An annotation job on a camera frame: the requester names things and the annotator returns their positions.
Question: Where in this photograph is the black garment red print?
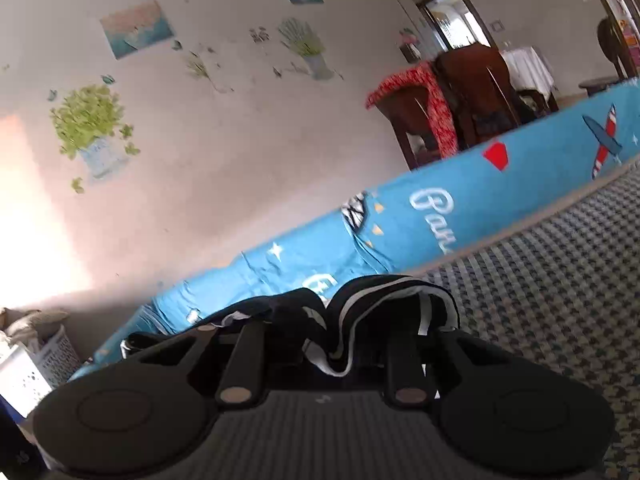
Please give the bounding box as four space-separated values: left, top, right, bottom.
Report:
119 273 462 378

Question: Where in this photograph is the blue cartoon print bedsheet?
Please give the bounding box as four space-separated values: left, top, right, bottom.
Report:
80 79 639 375

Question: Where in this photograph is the houndstooth mattress cover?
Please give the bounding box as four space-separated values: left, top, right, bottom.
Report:
424 166 639 479

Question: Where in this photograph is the white laundry basket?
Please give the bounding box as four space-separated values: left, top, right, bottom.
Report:
0 325 81 419

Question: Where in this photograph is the red patterned cloth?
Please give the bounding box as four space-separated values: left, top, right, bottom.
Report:
364 62 459 170

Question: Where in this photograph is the brown wooden chair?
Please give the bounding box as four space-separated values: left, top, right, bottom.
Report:
373 41 532 172

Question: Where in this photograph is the white cloth on chair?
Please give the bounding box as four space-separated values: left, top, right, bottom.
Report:
501 47 554 100

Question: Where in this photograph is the green plant wall sticker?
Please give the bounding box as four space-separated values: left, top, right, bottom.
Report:
48 75 141 195

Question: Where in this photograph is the lavender pot wall sticker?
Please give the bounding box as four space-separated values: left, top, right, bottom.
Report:
272 18 336 81

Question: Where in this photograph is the pink blue wall picture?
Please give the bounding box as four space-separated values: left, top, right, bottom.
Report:
100 0 174 60

